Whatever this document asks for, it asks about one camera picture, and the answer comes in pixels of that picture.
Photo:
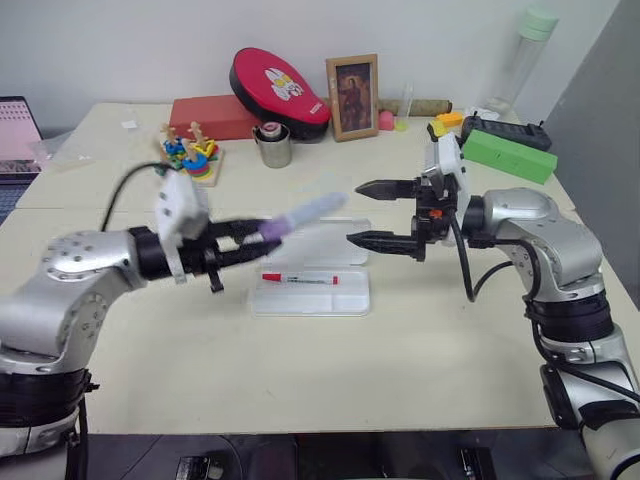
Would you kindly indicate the red oval punching pad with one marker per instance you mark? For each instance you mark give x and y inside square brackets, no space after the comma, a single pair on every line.
[270,82]

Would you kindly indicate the metal cup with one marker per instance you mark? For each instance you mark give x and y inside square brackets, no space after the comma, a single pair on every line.
[274,152]

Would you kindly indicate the open laptop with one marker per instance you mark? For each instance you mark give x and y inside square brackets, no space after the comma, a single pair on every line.
[15,140]

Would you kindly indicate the rolled bamboo mat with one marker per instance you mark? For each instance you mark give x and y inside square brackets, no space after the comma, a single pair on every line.
[430,105]

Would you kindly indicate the clear bottle green lid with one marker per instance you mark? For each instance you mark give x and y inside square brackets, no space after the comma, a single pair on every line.
[525,60]

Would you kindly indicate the pink tape roll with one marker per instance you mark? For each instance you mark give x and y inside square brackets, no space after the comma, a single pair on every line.
[271,129]

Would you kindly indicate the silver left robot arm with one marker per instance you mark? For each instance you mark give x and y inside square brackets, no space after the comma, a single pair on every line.
[75,280]

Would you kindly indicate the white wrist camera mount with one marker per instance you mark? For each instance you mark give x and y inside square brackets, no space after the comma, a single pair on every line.
[173,202]
[452,160]

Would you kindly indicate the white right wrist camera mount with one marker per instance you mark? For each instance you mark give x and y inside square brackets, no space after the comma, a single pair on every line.
[452,160]

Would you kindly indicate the small white paper scrap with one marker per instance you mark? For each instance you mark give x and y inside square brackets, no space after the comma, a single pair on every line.
[130,124]

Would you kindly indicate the clear plastic pencil case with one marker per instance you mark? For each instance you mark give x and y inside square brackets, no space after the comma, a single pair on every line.
[310,300]

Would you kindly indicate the pink ball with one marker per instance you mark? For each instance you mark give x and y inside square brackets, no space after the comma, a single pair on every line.
[386,120]

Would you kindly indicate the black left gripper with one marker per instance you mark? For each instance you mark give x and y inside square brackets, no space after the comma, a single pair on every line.
[197,256]

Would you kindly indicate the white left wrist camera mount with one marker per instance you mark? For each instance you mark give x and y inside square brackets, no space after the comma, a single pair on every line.
[173,202]

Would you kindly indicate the red rectangular box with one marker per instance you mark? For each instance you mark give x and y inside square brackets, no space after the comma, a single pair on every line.
[205,117]

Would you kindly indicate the colourful wooden stacking toy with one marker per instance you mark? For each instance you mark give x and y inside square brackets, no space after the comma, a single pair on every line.
[192,160]

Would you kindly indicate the wooden framed portrait picture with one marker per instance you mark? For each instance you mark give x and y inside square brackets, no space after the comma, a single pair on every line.
[353,97]

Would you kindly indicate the purple marker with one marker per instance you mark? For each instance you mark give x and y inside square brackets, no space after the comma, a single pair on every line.
[307,212]

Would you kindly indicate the red marker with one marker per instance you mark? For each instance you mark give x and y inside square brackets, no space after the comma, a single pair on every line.
[300,278]

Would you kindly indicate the green rectangular block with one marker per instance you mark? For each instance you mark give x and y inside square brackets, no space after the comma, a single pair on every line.
[510,157]

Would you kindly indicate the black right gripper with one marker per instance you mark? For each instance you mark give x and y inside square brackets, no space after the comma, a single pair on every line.
[434,225]

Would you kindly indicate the black case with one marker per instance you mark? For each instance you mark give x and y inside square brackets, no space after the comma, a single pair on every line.
[510,132]

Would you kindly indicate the yellow orange toy block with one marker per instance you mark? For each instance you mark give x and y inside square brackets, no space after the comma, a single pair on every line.
[447,122]

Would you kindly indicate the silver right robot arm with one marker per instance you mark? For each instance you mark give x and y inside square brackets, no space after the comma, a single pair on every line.
[555,240]

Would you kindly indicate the clear plastic bag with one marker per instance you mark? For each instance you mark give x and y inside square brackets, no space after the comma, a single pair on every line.
[62,150]

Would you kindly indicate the clear plastic tube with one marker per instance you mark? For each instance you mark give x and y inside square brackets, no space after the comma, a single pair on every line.
[407,100]

